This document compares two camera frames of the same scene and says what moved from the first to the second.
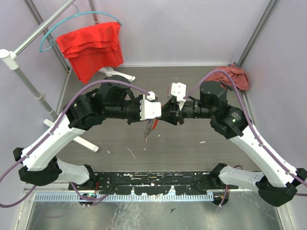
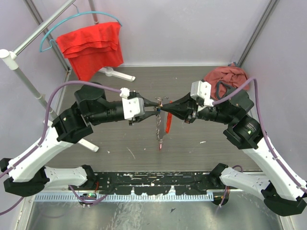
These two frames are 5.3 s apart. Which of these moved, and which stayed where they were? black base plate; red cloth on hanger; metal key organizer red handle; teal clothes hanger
Moved: metal key organizer red handle
Stayed: teal clothes hanger; red cloth on hanger; black base plate
